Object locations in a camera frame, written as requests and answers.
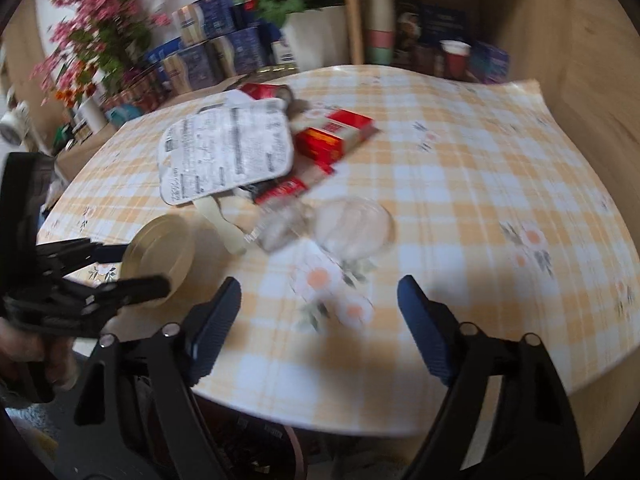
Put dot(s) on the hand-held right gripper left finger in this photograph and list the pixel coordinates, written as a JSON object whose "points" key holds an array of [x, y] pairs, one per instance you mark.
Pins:
{"points": [[215, 327]]}

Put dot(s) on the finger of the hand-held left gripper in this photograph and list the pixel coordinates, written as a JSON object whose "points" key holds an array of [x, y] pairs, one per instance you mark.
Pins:
{"points": [[80, 252], [130, 290]]}

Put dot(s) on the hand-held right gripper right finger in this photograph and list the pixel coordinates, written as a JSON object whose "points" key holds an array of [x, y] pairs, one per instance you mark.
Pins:
{"points": [[430, 332]]}

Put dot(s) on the yellow tape roll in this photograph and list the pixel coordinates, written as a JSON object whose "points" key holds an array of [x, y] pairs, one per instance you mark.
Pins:
{"points": [[157, 255]]}

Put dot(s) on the clear plastic cup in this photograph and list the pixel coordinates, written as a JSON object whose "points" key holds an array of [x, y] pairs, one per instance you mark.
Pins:
{"points": [[280, 227]]}

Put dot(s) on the brown plastic basin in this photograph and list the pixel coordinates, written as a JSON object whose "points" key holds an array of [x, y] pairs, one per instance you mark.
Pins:
{"points": [[260, 445]]}

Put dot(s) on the red white packet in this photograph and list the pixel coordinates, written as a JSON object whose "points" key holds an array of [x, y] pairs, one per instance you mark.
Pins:
{"points": [[295, 185]]}

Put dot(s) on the white printed plastic tray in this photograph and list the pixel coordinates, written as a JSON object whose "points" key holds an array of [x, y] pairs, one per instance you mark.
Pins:
{"points": [[225, 147]]}

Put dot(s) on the red white cigarette box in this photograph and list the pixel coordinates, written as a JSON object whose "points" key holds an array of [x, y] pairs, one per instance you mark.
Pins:
{"points": [[335, 135]]}

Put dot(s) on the crushed red drink can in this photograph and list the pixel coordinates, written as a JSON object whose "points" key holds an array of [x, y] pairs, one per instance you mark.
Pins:
{"points": [[265, 92]]}

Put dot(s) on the person's left hand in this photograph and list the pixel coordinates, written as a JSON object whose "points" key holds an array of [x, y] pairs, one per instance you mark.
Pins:
{"points": [[55, 360]]}

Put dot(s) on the wooden low sideboard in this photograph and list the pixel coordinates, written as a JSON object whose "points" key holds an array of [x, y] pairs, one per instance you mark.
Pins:
{"points": [[80, 152]]}

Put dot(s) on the white desk fan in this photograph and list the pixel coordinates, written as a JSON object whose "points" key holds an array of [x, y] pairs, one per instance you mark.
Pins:
{"points": [[12, 122]]}

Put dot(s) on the white ribbed vase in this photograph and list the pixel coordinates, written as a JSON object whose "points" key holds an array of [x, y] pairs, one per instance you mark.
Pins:
{"points": [[92, 112]]}

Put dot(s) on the orange artificial flowers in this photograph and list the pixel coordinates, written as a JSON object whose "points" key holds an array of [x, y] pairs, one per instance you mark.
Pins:
{"points": [[75, 96]]}

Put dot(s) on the corrugated patterned planter box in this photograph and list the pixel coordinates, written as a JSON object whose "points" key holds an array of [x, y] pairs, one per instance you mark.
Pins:
{"points": [[132, 102]]}

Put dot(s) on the pink blossom artificial tree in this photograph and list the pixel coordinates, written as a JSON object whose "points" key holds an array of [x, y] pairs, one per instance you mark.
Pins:
{"points": [[100, 15]]}

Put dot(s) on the white blue carton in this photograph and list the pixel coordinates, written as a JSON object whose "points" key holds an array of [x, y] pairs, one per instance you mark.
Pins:
{"points": [[162, 50]]}

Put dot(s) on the gold metal tray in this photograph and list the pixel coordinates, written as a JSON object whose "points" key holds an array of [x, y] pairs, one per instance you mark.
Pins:
{"points": [[270, 74]]}

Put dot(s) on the brown tumbler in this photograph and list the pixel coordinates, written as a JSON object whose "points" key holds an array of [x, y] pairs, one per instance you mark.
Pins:
{"points": [[426, 59]]}

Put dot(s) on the red cup with white rim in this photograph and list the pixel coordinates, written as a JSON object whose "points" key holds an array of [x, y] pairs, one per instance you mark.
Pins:
{"points": [[456, 60]]}

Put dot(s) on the small blue printed box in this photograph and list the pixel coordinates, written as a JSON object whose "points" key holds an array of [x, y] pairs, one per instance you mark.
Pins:
{"points": [[490, 62]]}

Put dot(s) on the blue white emblem box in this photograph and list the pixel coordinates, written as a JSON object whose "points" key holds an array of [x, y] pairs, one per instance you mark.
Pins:
{"points": [[282, 52]]}

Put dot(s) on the white angular flower pot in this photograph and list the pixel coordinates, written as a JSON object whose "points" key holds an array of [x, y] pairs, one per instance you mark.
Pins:
{"points": [[317, 37]]}

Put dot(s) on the stack of pastel paper cups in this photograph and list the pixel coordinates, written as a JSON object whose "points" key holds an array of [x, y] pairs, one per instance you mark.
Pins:
{"points": [[381, 25]]}

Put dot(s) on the dark printed picture box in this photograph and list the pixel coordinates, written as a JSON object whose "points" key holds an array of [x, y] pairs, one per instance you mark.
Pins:
{"points": [[430, 17]]}

